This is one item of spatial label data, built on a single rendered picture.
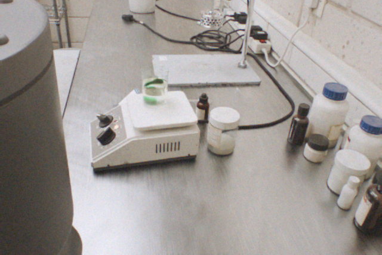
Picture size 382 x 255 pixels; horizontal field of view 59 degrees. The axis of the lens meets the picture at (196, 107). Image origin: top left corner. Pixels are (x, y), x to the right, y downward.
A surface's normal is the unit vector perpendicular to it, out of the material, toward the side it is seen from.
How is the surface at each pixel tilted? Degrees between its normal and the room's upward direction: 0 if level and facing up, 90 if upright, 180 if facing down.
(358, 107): 90
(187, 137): 90
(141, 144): 90
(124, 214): 0
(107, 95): 0
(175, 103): 0
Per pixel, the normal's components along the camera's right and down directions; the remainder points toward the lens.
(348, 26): -0.98, 0.04
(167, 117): 0.07, -0.86
